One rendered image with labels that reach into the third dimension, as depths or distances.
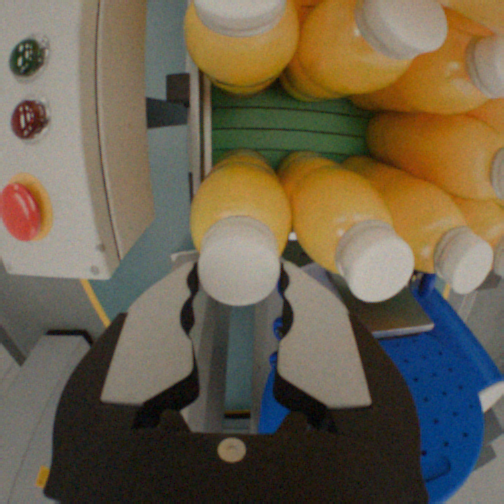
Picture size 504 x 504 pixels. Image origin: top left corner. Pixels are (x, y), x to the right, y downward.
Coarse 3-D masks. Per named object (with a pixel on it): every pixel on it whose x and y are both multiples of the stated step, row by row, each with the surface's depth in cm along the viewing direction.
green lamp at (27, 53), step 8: (24, 40) 6; (32, 40) 7; (16, 48) 6; (24, 48) 6; (32, 48) 7; (40, 48) 7; (16, 56) 7; (24, 56) 7; (32, 56) 7; (40, 56) 7; (8, 64) 7; (16, 64) 7; (24, 64) 7; (32, 64) 7; (16, 72) 7; (24, 72) 7; (32, 72) 8
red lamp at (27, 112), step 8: (24, 104) 8; (32, 104) 8; (40, 104) 9; (16, 112) 8; (24, 112) 8; (32, 112) 8; (40, 112) 9; (16, 120) 8; (24, 120) 8; (32, 120) 9; (40, 120) 9; (16, 128) 8; (24, 128) 8; (32, 128) 9; (40, 128) 9; (16, 136) 9; (24, 136) 9; (32, 136) 9
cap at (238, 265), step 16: (240, 224) 13; (208, 240) 12; (224, 240) 11; (240, 240) 11; (256, 240) 11; (208, 256) 12; (224, 256) 12; (240, 256) 12; (256, 256) 12; (272, 256) 12; (208, 272) 12; (224, 272) 12; (240, 272) 12; (256, 272) 12; (272, 272) 12; (208, 288) 12; (224, 288) 13; (240, 288) 13; (256, 288) 13; (272, 288) 13; (240, 304) 13
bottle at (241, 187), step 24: (216, 168) 20; (240, 168) 17; (264, 168) 19; (216, 192) 15; (240, 192) 14; (264, 192) 15; (192, 216) 16; (216, 216) 14; (240, 216) 13; (264, 216) 14; (288, 216) 16
